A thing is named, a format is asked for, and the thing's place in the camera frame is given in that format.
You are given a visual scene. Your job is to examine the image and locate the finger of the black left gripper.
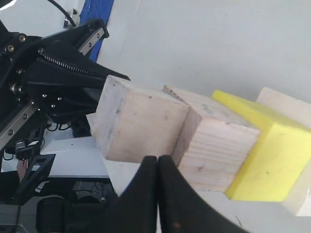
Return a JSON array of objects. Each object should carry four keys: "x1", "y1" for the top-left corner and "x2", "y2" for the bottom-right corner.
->
[
  {"x1": 26, "y1": 83, "x2": 102, "y2": 124},
  {"x1": 29, "y1": 41, "x2": 130, "y2": 88}
]

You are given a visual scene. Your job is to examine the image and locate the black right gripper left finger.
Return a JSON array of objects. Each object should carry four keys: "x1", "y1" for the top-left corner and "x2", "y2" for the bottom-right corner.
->
[{"x1": 102, "y1": 156, "x2": 157, "y2": 233}]

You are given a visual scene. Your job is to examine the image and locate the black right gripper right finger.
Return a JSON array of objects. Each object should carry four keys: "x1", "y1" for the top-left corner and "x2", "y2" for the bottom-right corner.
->
[{"x1": 158, "y1": 155, "x2": 246, "y2": 233}]

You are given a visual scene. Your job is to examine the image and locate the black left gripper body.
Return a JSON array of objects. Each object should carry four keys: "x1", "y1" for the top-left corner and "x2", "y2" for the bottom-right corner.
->
[{"x1": 0, "y1": 18, "x2": 109, "y2": 151}]

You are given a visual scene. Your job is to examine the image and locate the small wooden cube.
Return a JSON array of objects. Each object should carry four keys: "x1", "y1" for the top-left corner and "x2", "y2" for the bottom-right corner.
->
[{"x1": 89, "y1": 76, "x2": 189, "y2": 163}]

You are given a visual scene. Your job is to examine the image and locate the medium wooden cube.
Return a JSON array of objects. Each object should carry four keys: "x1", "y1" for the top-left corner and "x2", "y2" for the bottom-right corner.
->
[{"x1": 163, "y1": 86, "x2": 261, "y2": 192}]

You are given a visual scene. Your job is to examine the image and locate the yellow foam cube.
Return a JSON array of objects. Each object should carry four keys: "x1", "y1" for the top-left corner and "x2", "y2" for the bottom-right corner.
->
[{"x1": 212, "y1": 90, "x2": 311, "y2": 202}]

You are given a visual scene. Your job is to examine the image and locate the white background table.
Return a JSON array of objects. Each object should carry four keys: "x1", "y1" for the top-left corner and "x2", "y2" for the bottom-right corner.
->
[{"x1": 0, "y1": 135, "x2": 111, "y2": 179}]

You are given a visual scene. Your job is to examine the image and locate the blue cloth in background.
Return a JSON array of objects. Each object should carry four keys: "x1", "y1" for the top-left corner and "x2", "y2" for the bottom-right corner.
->
[{"x1": 80, "y1": 0, "x2": 114, "y2": 62}]

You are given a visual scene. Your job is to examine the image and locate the black cylinder on floor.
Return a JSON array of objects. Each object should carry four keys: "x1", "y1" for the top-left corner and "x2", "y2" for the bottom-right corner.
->
[{"x1": 35, "y1": 197, "x2": 72, "y2": 233}]

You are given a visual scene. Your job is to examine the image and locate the large wooden cube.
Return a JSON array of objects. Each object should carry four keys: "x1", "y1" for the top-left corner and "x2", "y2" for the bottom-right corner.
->
[{"x1": 256, "y1": 86, "x2": 311, "y2": 217}]

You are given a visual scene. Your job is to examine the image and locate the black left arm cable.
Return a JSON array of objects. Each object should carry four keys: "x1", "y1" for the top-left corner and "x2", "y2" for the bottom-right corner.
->
[{"x1": 46, "y1": 0, "x2": 77, "y2": 27}]

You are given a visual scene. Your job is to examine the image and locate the black triangular bracket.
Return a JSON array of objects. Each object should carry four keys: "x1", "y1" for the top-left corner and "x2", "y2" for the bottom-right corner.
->
[{"x1": 13, "y1": 154, "x2": 56, "y2": 205}]

